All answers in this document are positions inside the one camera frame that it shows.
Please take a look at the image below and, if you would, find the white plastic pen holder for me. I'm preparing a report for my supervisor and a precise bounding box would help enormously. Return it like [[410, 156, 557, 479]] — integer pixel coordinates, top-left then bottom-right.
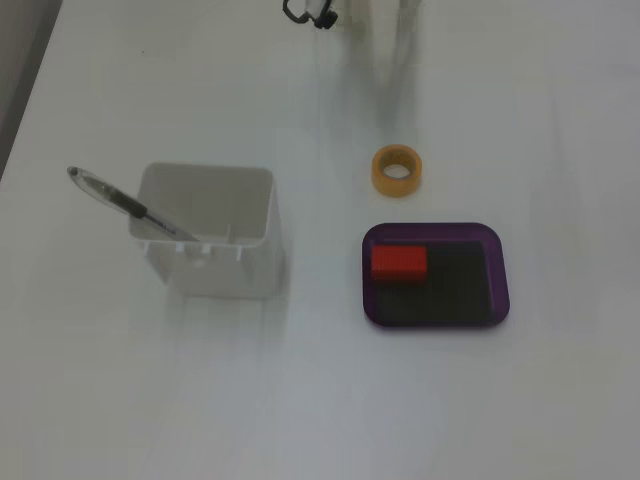
[[128, 161, 282, 300]]

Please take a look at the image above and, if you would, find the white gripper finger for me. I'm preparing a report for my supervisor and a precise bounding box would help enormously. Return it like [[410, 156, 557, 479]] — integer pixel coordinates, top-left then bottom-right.
[[392, 0, 422, 132], [344, 0, 389, 131]]

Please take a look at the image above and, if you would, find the red rectangular block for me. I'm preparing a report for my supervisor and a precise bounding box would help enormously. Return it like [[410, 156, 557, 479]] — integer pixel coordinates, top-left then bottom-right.
[[370, 244, 429, 282]]

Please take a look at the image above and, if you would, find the yellow masking tape roll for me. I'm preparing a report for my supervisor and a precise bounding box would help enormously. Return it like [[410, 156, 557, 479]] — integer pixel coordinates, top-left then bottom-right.
[[370, 144, 424, 199]]

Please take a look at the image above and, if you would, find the black clear ballpoint pen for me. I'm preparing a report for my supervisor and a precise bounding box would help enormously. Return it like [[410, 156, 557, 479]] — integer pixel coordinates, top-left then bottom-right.
[[66, 165, 200, 243]]

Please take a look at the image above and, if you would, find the purple metal tray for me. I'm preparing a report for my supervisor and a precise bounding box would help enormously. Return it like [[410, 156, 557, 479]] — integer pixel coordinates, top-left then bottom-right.
[[361, 222, 512, 330]]

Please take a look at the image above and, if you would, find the red and black servo cable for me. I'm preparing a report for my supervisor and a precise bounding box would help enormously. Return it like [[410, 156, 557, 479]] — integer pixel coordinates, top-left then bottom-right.
[[282, 0, 316, 24]]

